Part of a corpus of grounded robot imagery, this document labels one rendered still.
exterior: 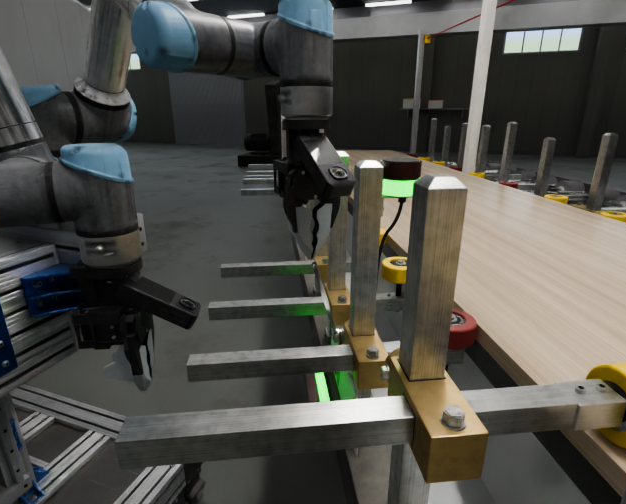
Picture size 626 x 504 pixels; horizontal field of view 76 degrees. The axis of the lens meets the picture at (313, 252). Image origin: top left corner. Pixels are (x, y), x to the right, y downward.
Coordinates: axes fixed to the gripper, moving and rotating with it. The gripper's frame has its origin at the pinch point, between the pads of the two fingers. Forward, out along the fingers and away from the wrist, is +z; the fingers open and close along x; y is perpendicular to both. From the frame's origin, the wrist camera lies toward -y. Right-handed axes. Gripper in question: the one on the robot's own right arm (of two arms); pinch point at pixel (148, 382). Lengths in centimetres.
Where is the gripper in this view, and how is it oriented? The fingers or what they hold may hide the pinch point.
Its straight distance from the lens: 69.8
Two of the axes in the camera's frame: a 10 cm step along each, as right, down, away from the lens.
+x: 1.1, 3.3, -9.4
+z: 0.0, 9.4, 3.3
